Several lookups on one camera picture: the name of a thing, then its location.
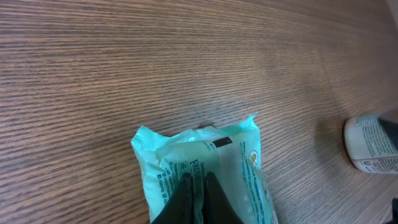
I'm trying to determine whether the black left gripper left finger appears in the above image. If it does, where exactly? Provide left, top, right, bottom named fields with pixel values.
left=152, top=174, right=195, bottom=224

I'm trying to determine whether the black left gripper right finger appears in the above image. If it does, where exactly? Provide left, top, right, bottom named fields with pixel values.
left=202, top=172, right=243, bottom=224

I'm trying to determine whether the teal wipes packet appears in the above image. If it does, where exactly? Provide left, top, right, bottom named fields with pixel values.
left=131, top=115, right=278, bottom=224

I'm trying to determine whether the green lid jar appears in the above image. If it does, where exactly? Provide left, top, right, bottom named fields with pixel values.
left=343, top=114, right=397, bottom=174

